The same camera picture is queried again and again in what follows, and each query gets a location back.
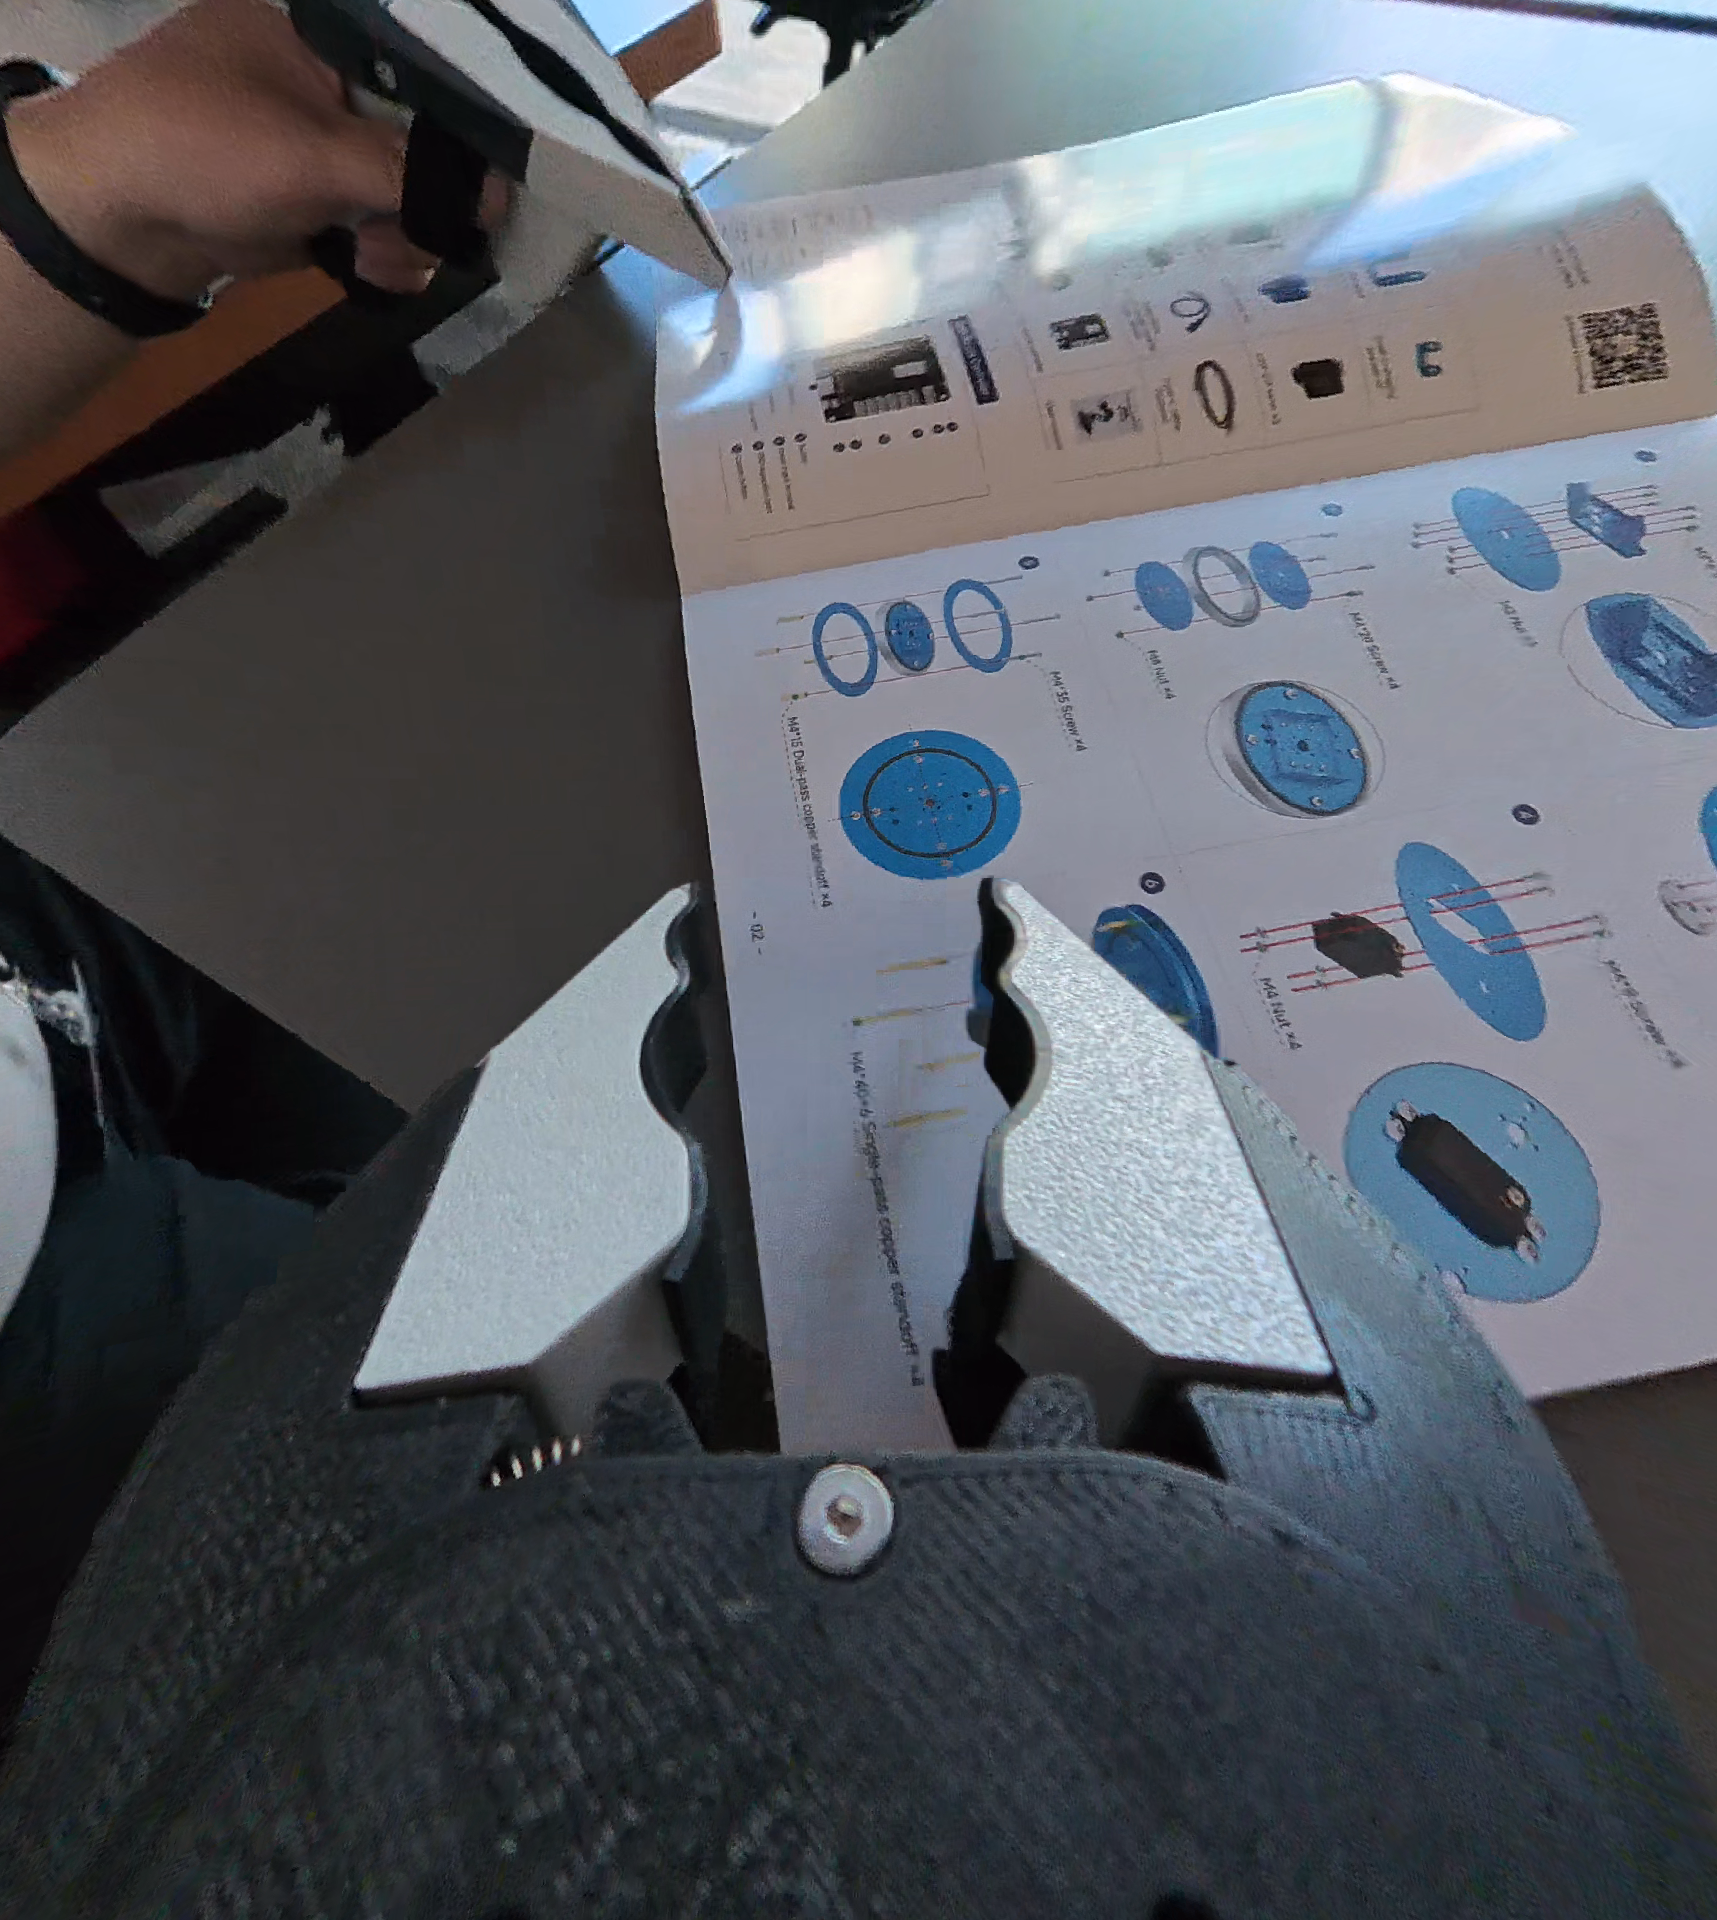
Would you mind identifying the person's dark trousers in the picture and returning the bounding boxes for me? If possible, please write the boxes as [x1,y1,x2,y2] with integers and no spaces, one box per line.
[0,750,417,1518]

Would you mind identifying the grey desk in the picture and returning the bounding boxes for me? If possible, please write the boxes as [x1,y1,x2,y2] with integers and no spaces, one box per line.
[0,0,1717,1920]

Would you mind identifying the person's left hand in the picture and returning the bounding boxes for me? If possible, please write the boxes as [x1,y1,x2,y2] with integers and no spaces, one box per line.
[55,0,519,301]

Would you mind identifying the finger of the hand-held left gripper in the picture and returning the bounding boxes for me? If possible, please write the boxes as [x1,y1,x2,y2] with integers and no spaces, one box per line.
[498,0,703,203]
[393,0,734,312]

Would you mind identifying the black cable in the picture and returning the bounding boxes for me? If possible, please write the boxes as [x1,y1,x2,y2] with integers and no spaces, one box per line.
[1511,0,1717,50]

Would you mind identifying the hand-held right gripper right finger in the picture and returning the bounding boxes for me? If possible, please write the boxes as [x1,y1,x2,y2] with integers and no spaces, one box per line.
[971,876,1341,1442]

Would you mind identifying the black wristband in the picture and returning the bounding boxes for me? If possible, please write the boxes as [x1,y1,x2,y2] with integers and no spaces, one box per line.
[0,55,233,341]

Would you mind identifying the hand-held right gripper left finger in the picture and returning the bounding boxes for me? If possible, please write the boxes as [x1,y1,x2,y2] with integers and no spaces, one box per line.
[353,883,722,1449]

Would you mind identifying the white user manual booklet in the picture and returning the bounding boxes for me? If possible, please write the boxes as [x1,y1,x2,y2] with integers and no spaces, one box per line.
[654,73,1717,1457]

